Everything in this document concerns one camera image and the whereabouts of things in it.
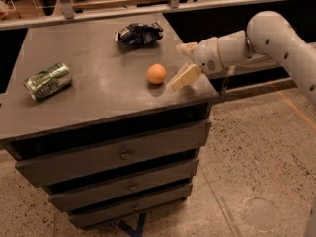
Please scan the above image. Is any grey drawer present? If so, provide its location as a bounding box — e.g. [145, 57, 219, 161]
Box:
[69, 183, 193, 228]
[48, 157, 199, 212]
[16, 119, 210, 187]

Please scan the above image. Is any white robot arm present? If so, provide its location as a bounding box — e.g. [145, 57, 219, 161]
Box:
[177, 11, 315, 237]

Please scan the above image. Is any orange fruit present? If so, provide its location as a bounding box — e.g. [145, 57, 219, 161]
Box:
[147, 64, 167, 84]

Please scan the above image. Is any bottom grey drawer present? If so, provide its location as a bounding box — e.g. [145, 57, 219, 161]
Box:
[69, 183, 193, 228]

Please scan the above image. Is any green soda can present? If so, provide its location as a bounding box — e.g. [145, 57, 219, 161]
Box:
[24, 62, 72, 101]

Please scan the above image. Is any middle grey drawer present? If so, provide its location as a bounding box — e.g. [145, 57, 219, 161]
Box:
[48, 157, 199, 212]

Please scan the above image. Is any grey drawer cabinet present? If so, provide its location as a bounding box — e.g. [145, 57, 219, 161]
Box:
[0, 18, 216, 217]

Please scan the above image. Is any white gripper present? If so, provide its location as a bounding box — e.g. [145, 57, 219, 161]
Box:
[170, 38, 221, 90]

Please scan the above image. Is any top grey drawer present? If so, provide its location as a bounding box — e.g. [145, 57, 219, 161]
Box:
[16, 119, 210, 187]

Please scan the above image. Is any dark blue chip bag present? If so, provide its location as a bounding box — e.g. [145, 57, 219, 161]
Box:
[115, 22, 163, 46]

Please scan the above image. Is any grey metal railing frame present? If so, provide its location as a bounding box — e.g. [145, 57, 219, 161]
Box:
[0, 0, 289, 32]

